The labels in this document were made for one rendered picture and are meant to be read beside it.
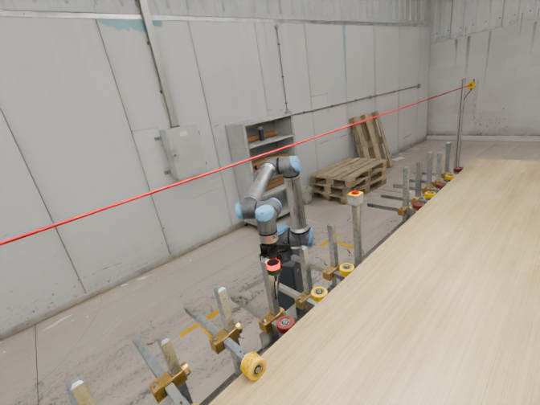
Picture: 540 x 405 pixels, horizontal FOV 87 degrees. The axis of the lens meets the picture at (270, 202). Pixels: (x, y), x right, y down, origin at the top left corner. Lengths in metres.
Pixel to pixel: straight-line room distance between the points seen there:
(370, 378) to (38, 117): 3.37
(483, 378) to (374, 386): 0.34
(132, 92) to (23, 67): 0.91
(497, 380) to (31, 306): 3.79
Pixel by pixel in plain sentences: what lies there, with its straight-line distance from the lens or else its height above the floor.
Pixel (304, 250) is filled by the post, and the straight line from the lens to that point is 1.46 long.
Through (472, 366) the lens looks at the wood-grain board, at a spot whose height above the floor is 0.90.
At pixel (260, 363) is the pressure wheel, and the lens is 1.18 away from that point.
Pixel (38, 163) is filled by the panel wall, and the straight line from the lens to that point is 3.57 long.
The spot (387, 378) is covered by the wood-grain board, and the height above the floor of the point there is 0.90.
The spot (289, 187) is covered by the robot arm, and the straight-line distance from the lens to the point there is 1.97.
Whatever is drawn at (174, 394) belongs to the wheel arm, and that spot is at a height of 0.96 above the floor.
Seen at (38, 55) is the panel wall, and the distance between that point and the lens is 3.63.
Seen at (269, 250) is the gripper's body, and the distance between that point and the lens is 1.39.
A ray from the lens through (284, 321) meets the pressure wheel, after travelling 1.36.
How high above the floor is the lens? 1.85
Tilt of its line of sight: 20 degrees down
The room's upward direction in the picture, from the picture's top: 9 degrees counter-clockwise
